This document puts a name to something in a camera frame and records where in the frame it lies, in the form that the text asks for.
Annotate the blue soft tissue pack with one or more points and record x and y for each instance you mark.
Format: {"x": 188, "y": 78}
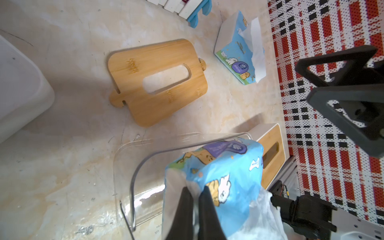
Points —
{"x": 232, "y": 169}

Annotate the bamboo slotted lid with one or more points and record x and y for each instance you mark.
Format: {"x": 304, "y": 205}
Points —
{"x": 155, "y": 81}

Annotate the white tissue box bamboo lid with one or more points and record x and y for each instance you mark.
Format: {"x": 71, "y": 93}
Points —
{"x": 274, "y": 157}

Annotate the blue tissue pack with sheet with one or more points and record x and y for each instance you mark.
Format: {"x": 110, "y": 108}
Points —
{"x": 239, "y": 47}

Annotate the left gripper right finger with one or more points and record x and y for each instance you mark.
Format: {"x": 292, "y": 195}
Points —
{"x": 210, "y": 227}

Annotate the blue white toy crib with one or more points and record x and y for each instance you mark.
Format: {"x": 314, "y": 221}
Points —
{"x": 186, "y": 9}

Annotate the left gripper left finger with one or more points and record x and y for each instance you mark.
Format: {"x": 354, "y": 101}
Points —
{"x": 182, "y": 227}

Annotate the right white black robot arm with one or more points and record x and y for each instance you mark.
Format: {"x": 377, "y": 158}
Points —
{"x": 312, "y": 217}

